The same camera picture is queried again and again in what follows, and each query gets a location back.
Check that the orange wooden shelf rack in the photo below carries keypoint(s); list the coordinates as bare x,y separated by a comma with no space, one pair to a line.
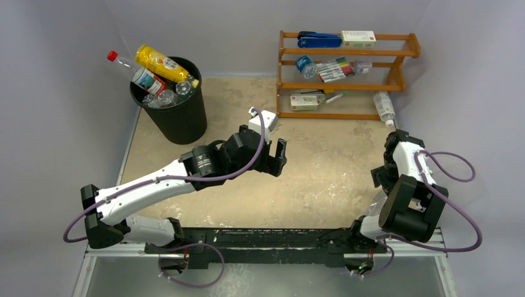
393,77

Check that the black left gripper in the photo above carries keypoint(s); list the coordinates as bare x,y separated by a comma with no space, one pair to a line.
273,165

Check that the red cap bottle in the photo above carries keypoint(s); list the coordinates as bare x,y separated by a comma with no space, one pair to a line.
137,74

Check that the yellow lemon drink bottle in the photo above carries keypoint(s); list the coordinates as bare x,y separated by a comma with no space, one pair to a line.
164,66

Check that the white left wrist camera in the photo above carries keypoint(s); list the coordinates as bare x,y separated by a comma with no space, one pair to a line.
263,120

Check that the black plastic waste bin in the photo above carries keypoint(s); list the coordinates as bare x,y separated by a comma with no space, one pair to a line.
183,123

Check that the clear bottle white cap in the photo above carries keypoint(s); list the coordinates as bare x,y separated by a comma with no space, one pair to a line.
165,99

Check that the pack of coloured markers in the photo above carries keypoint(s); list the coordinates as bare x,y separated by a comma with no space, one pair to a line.
335,69

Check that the blue stapler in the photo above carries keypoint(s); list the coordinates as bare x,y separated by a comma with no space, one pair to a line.
308,39

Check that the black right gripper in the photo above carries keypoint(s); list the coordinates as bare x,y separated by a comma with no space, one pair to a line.
379,178

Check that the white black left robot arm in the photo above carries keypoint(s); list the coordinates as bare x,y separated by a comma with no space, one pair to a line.
111,213

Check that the white label bottle by shelf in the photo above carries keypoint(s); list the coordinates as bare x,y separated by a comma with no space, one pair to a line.
384,107

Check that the blue tape dispenser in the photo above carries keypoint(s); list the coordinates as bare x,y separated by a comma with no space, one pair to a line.
307,68

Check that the white green box top shelf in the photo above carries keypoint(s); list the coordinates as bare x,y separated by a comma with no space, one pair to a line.
357,39

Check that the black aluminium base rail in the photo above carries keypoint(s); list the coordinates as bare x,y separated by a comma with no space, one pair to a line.
333,248

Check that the white green stapler box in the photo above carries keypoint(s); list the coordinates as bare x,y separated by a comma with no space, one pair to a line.
304,102

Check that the dark green label bottle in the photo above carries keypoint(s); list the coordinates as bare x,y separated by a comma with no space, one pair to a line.
186,88

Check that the small clear jar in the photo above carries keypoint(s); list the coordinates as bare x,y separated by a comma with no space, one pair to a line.
362,67

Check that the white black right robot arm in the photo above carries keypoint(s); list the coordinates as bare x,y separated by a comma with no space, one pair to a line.
414,201

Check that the green white marker pen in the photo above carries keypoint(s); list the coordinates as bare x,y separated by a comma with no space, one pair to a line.
335,97

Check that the clear bottle under right arm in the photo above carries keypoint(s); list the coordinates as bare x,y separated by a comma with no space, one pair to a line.
376,205

